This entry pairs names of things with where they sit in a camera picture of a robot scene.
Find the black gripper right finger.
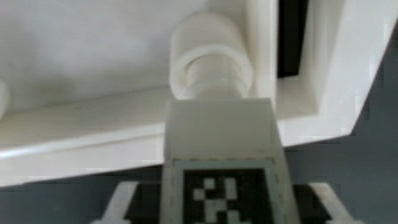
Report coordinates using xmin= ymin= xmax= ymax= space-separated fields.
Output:
xmin=294 ymin=182 xmax=367 ymax=224

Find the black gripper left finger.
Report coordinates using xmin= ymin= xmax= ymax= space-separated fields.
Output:
xmin=90 ymin=181 xmax=162 ymax=224

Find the white square tabletop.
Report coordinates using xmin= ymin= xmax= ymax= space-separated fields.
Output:
xmin=0 ymin=0 xmax=280 ymax=187

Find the white obstacle right wall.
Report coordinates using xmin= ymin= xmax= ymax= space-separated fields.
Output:
xmin=278 ymin=0 xmax=398 ymax=146

